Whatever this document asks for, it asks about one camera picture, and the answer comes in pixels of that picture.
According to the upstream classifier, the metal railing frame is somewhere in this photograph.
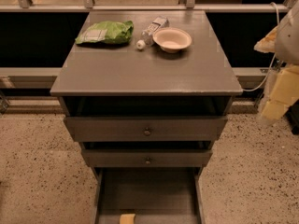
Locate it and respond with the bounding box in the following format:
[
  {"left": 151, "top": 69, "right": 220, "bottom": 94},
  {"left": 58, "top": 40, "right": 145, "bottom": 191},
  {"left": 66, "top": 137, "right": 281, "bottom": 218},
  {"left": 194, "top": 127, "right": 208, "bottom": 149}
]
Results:
[{"left": 1, "top": 0, "right": 296, "bottom": 91}]

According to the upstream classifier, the green chip bag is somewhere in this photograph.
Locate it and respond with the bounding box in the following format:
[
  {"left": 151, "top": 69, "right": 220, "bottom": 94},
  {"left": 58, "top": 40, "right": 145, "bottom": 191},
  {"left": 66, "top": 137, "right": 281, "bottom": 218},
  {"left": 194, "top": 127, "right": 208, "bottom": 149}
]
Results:
[{"left": 76, "top": 21, "right": 134, "bottom": 45}]

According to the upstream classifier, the grey open bottom drawer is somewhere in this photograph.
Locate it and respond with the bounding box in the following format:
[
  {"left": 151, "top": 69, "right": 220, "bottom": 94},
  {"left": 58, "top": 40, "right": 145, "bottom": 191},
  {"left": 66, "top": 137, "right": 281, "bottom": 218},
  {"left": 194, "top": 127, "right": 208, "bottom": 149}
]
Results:
[{"left": 92, "top": 168, "right": 206, "bottom": 224}]

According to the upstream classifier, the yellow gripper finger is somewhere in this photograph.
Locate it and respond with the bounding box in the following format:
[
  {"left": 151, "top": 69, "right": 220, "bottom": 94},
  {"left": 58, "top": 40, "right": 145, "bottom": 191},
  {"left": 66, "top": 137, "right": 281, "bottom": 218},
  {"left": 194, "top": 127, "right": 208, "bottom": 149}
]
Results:
[
  {"left": 254, "top": 27, "right": 278, "bottom": 53},
  {"left": 261, "top": 64, "right": 299, "bottom": 121}
]

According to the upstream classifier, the white cable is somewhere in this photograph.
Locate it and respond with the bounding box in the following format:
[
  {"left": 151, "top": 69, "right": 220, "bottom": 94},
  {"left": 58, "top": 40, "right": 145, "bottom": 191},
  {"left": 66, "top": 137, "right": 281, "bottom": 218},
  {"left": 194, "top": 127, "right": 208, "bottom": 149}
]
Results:
[{"left": 242, "top": 1, "right": 281, "bottom": 93}]

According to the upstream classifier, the yellow sponge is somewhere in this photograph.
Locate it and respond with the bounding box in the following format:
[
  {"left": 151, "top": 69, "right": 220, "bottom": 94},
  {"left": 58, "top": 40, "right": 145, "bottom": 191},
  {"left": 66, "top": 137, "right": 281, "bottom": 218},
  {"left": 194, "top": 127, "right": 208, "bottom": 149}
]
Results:
[{"left": 120, "top": 214, "right": 135, "bottom": 224}]

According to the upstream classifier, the clear plastic water bottle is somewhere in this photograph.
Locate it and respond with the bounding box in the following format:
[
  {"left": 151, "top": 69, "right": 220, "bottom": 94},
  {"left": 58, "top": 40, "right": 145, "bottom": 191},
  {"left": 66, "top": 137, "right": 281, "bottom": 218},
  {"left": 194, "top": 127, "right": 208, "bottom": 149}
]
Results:
[{"left": 136, "top": 16, "right": 169, "bottom": 50}]

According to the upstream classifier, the grey top drawer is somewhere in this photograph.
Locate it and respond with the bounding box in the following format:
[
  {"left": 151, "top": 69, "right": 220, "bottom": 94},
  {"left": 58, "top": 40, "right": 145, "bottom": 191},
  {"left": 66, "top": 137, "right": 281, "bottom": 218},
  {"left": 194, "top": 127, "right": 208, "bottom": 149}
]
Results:
[{"left": 64, "top": 117, "right": 227, "bottom": 142}]

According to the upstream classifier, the grey wooden drawer cabinet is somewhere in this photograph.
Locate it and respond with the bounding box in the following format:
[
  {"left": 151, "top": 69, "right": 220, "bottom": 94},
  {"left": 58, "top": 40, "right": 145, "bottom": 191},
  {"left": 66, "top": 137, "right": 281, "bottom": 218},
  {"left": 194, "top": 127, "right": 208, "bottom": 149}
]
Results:
[{"left": 50, "top": 10, "right": 242, "bottom": 224}]

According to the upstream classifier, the grey middle drawer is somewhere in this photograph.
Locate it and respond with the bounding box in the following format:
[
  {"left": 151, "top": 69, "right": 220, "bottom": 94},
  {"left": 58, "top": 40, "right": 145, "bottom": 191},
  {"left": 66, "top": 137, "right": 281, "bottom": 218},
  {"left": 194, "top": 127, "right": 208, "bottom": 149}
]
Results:
[{"left": 82, "top": 149, "right": 212, "bottom": 168}]

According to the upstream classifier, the white paper bowl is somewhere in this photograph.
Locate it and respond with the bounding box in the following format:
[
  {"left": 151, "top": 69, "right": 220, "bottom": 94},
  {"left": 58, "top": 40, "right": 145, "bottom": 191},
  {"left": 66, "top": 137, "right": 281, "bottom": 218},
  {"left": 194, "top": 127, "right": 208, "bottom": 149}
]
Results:
[{"left": 153, "top": 27, "right": 192, "bottom": 53}]

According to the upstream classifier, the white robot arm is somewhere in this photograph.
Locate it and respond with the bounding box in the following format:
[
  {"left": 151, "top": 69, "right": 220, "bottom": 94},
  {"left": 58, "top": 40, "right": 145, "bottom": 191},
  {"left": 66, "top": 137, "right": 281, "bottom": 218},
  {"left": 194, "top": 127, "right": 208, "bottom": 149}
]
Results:
[{"left": 254, "top": 1, "right": 299, "bottom": 123}]

